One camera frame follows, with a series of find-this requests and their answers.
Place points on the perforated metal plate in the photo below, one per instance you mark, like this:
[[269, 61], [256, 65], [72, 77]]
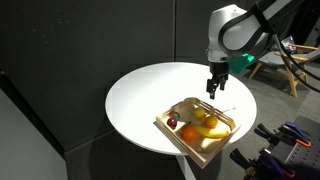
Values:
[[305, 161]]

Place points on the purple clamp lower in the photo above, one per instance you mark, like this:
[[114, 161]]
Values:
[[265, 167]]

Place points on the wooden slatted tray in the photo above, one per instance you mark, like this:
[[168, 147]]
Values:
[[202, 149]]

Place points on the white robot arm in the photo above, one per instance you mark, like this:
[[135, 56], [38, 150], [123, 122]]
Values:
[[236, 34]]

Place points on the purple clamp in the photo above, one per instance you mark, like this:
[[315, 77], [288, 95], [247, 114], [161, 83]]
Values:
[[265, 167], [288, 133]]

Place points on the small orange toy fruit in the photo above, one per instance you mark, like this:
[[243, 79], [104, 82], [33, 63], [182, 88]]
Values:
[[211, 121]]

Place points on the red toy strawberry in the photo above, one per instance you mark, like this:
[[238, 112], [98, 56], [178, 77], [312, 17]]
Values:
[[175, 115]]

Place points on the wooden chair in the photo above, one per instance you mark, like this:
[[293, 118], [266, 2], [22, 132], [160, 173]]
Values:
[[291, 68]]

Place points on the dark red toy fruit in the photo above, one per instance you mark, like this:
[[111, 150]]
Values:
[[171, 122]]

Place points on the purple clamp upper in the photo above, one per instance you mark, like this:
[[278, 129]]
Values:
[[288, 133]]

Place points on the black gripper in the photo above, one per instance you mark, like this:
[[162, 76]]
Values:
[[219, 73]]

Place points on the yellow toy banana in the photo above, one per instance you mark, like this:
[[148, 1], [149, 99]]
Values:
[[211, 133]]

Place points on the yellow round toy fruit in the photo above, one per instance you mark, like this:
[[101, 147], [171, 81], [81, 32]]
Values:
[[199, 112]]

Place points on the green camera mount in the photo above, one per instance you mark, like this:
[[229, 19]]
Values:
[[239, 63]]

